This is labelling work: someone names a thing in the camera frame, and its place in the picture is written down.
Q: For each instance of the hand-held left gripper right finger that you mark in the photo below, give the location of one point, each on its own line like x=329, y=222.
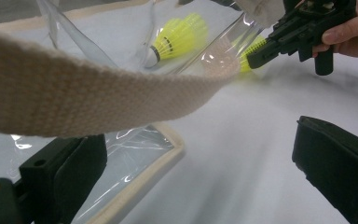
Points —
x=338, y=165

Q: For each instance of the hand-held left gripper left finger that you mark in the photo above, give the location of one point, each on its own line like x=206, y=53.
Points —
x=62, y=174

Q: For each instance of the yellow shuttlecock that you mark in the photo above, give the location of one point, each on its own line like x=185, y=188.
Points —
x=256, y=45
x=180, y=37

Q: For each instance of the clear plastic bag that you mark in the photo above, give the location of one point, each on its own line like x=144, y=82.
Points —
x=74, y=102

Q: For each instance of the white table cover board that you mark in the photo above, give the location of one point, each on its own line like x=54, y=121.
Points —
x=261, y=124

